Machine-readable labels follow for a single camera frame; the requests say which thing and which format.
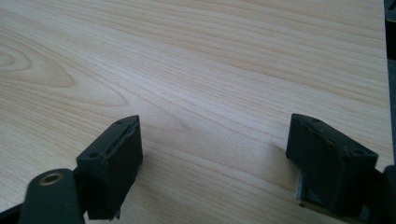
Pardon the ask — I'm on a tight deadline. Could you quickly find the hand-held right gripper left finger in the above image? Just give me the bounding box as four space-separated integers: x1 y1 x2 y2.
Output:
76 114 145 222

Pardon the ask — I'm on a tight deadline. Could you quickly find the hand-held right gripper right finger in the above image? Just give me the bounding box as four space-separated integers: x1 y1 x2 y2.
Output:
285 113 379 218

